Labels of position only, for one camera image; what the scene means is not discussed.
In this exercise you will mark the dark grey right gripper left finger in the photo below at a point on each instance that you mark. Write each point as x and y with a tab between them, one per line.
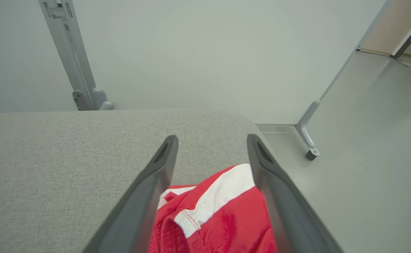
138	203

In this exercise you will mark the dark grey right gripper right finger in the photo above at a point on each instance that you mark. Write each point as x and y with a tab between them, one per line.
289	211

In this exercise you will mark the red shorts with white trim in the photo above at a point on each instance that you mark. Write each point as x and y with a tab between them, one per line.
226	225

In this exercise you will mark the grey metal partition post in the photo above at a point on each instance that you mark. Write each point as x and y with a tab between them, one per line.
305	133
70	45

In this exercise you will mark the grey partition base rail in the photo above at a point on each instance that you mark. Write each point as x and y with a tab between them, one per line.
275	125

